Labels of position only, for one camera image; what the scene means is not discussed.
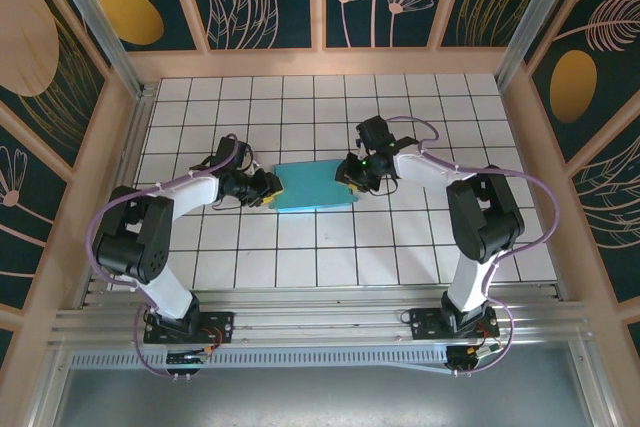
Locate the blue and white cloth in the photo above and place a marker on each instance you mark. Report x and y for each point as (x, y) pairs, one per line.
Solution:
(315, 187)

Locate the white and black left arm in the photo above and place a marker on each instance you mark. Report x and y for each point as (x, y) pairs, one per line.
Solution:
(192, 192)

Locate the small black controller board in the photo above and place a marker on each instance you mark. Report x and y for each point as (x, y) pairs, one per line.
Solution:
(187, 358)
(467, 356)

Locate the dark panel large pink disc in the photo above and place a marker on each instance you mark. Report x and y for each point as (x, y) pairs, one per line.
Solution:
(80, 112)

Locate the grey metal plate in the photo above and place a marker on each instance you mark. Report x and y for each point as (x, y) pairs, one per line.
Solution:
(320, 402)

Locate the dark panel single pink flower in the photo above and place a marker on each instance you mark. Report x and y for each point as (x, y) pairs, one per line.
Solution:
(35, 242)

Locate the dark panel orange oval fern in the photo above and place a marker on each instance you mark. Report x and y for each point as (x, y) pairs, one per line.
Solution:
(615, 97)

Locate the dark panel pink fern fronds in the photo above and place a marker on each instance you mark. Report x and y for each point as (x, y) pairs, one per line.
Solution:
(630, 272)

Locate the aluminium side rail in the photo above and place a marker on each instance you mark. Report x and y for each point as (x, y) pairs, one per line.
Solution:
(125, 147)

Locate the long aluminium base rail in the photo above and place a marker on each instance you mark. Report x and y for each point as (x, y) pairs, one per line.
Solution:
(320, 322)

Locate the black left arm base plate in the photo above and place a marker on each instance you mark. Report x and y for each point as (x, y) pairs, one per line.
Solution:
(220, 327)

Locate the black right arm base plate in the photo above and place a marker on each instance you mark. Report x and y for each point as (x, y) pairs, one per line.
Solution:
(422, 324)

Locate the aluminium corner post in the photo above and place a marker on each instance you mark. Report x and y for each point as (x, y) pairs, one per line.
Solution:
(100, 32)
(530, 17)

